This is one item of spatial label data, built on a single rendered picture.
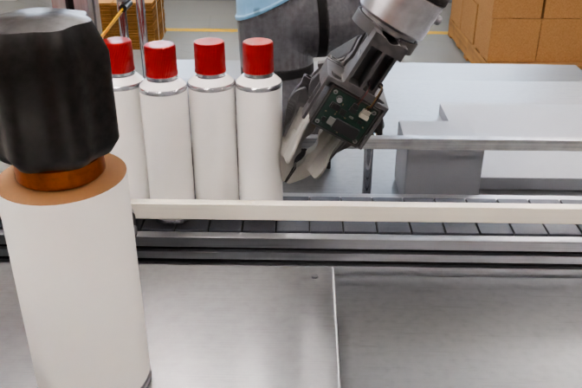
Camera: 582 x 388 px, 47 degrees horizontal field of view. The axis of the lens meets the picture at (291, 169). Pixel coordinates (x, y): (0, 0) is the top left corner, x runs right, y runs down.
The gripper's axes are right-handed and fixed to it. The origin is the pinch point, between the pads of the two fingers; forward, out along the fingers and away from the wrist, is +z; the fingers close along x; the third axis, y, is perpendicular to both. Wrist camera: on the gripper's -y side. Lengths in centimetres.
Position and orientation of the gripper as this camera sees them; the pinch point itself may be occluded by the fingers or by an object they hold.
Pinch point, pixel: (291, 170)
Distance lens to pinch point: 77.8
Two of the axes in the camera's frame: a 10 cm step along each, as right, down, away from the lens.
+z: -5.0, 7.8, 3.9
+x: 8.7, 4.6, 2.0
